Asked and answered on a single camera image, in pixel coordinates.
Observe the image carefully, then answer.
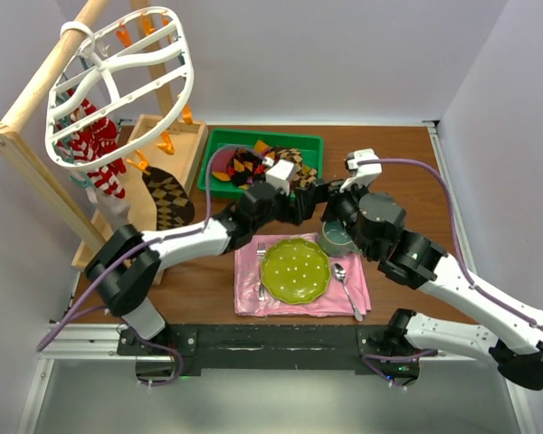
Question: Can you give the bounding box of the brown argyle sock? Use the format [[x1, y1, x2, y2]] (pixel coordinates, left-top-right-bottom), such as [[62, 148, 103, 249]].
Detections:
[[273, 147, 318, 189], [142, 165, 195, 231]]

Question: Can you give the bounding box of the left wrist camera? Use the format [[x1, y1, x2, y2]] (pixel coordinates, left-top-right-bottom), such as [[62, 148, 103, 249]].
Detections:
[[265, 159, 296, 195]]

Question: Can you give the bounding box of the green plastic tray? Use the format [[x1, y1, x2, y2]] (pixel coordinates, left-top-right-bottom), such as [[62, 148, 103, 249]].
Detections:
[[197, 128, 323, 199]]

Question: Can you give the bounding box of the black argyle sock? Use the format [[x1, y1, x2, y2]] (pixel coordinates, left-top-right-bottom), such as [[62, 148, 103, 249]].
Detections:
[[225, 148, 266, 189]]

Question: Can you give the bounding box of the teal ceramic mug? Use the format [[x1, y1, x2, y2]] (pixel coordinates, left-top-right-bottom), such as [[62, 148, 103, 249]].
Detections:
[[318, 222, 361, 258]]

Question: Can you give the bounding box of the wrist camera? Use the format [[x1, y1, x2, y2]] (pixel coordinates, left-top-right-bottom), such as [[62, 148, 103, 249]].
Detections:
[[265, 159, 296, 195], [339, 148, 382, 193]]

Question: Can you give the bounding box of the silver fork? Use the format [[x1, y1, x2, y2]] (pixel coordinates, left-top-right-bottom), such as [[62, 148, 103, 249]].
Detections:
[[256, 241, 266, 301]]

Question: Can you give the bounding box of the silver spoon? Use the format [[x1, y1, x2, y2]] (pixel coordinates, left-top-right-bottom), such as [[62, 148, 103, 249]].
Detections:
[[332, 263, 364, 322]]

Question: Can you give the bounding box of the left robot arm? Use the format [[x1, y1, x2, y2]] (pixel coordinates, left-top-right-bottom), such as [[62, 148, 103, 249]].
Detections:
[[85, 179, 329, 354]]

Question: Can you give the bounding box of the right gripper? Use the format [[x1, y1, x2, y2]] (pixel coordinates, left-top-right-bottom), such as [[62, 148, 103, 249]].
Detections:
[[293, 174, 376, 259]]

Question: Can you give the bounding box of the red patterned sock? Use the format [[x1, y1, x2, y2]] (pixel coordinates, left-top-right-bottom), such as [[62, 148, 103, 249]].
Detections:
[[56, 99, 119, 163]]

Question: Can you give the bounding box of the white round sock hanger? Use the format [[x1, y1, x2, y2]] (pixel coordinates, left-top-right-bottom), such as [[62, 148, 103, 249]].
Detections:
[[44, 4, 196, 167]]

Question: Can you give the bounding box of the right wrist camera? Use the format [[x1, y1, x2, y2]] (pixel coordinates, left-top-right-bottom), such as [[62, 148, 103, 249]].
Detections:
[[339, 148, 382, 193]]

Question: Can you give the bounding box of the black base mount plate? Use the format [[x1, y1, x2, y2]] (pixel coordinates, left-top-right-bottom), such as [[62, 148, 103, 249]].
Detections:
[[117, 322, 422, 385]]

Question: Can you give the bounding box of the yellow monster sock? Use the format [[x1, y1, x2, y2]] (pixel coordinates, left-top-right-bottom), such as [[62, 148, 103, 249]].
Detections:
[[253, 140, 272, 156]]

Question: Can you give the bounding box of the purple yellow striped sock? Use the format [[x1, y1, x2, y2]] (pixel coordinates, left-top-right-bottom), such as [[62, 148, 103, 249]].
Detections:
[[210, 149, 234, 183]]

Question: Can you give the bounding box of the red white striped sock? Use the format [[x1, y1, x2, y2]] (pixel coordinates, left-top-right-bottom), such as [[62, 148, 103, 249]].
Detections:
[[56, 132, 126, 200]]

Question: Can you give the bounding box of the brown white striped sock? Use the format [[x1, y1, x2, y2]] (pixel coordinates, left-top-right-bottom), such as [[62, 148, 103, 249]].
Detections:
[[85, 187, 130, 231]]

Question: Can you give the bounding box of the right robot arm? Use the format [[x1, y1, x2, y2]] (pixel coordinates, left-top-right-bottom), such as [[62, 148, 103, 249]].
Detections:
[[325, 181, 543, 391]]

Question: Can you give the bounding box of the wooden hanger stand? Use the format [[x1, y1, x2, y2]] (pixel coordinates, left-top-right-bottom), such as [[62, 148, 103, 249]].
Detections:
[[0, 1, 208, 270]]

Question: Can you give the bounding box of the green scalloped plate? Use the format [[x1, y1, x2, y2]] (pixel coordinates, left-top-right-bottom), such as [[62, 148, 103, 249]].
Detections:
[[262, 238, 331, 305]]

